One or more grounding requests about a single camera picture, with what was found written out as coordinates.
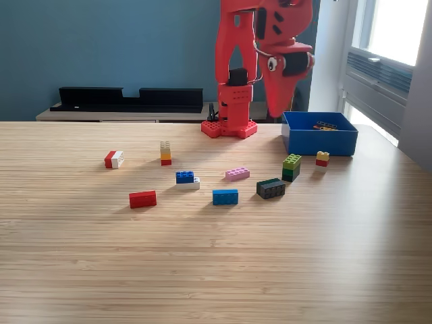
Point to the yellow toy digger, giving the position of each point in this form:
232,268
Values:
325,126

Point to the black brick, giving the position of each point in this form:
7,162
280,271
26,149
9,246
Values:
271,189

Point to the blue plastic bin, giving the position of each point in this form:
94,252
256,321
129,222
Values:
320,143

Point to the dark wooden chair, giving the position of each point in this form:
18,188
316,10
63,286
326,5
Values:
297,98

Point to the green brick stack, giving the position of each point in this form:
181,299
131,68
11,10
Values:
291,168

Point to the yellow red white brick stack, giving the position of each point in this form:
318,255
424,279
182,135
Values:
322,162

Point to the grey window heater unit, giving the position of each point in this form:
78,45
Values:
374,87

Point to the pink flat brick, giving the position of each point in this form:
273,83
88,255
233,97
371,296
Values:
238,173

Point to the bright window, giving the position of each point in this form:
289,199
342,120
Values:
395,30

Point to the blue white brick stack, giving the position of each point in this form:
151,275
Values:
185,179

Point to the tan orange red brick stack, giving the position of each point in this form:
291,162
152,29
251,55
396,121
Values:
165,155

